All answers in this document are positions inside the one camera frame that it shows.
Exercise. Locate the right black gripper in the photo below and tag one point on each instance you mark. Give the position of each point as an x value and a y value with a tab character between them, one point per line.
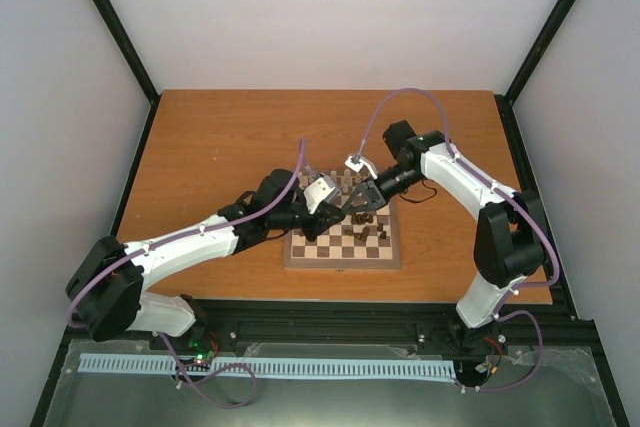
375	198

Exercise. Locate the white chess pieces row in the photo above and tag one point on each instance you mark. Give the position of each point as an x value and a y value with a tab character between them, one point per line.
344	179

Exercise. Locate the left black frame post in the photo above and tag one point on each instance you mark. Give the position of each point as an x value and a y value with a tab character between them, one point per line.
127	49

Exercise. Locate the right black frame post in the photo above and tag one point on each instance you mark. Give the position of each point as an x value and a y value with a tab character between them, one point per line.
543	40

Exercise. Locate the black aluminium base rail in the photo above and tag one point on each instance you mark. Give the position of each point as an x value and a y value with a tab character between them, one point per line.
424	328

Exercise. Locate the black frame post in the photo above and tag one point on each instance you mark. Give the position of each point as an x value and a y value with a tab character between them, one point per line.
543	40
127	49

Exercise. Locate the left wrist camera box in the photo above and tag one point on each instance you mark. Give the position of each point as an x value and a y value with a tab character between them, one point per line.
321	189

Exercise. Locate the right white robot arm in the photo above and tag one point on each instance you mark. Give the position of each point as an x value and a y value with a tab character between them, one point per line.
511	240

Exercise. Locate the dark chess piece cluster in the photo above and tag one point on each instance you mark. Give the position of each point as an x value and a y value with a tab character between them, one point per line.
368	227

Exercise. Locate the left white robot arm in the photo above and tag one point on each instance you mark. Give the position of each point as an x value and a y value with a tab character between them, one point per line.
110	291

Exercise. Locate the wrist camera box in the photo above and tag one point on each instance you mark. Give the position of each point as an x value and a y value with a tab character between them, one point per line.
321	189
357	162

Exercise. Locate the light blue cable duct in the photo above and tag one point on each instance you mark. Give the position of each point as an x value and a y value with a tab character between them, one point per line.
273	368

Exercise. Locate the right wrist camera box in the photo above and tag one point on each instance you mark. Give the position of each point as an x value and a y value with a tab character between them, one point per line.
357	162

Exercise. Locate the wooden chess board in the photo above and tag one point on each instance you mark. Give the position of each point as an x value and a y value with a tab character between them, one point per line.
333	251

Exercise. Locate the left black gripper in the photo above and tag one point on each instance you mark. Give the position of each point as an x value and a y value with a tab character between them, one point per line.
324	214

